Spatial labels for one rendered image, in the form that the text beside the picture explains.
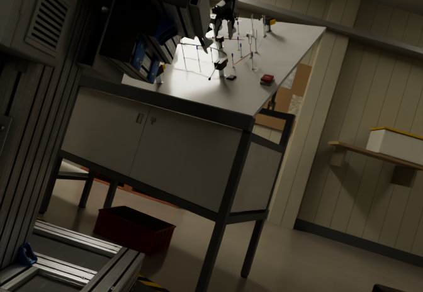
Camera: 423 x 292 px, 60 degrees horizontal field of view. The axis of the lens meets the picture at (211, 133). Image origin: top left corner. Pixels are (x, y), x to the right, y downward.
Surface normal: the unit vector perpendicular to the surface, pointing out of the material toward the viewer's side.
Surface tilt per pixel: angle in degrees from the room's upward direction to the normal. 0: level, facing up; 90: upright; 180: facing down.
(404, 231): 90
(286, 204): 90
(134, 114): 90
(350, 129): 90
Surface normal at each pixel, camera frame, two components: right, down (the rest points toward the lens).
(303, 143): -0.03, -0.03
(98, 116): -0.45, -0.15
